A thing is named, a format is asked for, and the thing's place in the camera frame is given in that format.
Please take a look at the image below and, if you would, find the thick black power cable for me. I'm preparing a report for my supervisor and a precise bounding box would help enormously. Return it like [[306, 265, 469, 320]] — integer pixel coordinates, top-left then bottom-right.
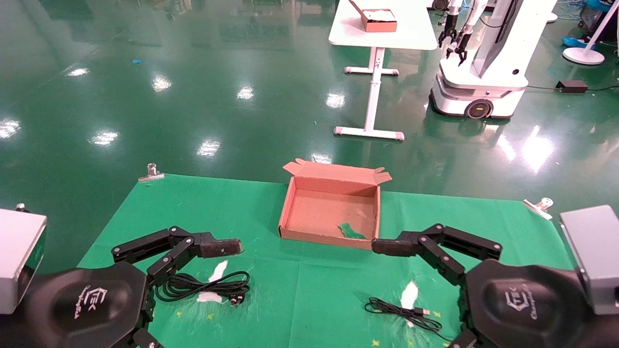
[[156, 271, 251, 308]]

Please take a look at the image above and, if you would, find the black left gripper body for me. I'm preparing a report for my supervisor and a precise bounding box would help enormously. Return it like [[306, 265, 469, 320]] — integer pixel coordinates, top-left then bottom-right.
[[19, 261, 156, 348]]

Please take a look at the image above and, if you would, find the background robot black gripper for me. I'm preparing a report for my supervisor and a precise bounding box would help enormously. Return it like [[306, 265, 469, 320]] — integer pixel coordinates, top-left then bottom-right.
[[446, 25, 473, 66], [438, 14, 458, 48]]

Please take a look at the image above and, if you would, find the white wheeled background robot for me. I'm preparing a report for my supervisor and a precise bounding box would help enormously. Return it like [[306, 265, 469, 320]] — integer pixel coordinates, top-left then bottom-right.
[[429, 0, 558, 119]]

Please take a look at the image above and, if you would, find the metal binder clip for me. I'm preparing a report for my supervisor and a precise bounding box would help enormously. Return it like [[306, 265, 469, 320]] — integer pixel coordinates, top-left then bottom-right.
[[523, 198, 554, 221], [138, 163, 165, 183]]

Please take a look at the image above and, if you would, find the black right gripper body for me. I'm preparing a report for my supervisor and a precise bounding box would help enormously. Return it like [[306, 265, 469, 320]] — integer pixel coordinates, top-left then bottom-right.
[[464, 260, 600, 348]]

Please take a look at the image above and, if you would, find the green table cloth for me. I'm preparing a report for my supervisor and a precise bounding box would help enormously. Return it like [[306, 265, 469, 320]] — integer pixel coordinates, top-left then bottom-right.
[[77, 174, 576, 348]]

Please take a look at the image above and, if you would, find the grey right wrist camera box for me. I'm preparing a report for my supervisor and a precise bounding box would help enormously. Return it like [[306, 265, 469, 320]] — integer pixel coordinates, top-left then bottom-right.
[[560, 205, 619, 316]]

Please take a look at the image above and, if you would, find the small cardboard box on desk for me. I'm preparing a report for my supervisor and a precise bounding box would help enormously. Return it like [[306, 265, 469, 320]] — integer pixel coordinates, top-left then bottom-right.
[[349, 0, 398, 33]]

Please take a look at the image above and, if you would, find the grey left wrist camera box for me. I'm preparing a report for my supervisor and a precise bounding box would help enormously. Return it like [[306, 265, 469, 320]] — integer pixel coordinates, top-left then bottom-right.
[[0, 203, 48, 315]]

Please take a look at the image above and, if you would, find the white standing desk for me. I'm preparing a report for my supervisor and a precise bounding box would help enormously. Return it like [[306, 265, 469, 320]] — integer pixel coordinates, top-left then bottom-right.
[[328, 0, 439, 141]]

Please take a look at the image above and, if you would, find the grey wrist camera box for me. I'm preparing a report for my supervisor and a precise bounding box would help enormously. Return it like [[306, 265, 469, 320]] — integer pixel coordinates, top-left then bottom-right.
[[560, 205, 619, 316], [0, 203, 48, 315]]

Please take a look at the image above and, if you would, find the thin black USB cable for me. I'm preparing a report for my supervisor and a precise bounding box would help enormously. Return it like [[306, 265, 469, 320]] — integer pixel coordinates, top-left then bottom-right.
[[364, 297, 456, 345]]

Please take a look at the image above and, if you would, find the open brown cardboard box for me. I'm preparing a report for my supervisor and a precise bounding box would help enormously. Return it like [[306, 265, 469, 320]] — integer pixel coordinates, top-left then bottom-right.
[[278, 159, 393, 251]]

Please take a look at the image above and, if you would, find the black floor power brick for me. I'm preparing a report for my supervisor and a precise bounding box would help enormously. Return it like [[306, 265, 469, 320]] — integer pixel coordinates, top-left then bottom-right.
[[556, 80, 589, 94]]

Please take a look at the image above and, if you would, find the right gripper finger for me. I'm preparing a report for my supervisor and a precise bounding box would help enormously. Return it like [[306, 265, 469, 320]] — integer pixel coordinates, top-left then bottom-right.
[[447, 329, 479, 348], [371, 223, 502, 286]]

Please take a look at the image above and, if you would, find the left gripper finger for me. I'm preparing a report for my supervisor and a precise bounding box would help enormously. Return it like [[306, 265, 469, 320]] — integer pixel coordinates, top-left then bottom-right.
[[112, 226, 242, 286], [127, 329, 160, 348]]

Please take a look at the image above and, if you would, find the white stand with round base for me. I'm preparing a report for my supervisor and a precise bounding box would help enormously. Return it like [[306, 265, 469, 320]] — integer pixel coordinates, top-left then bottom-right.
[[562, 0, 619, 66]]

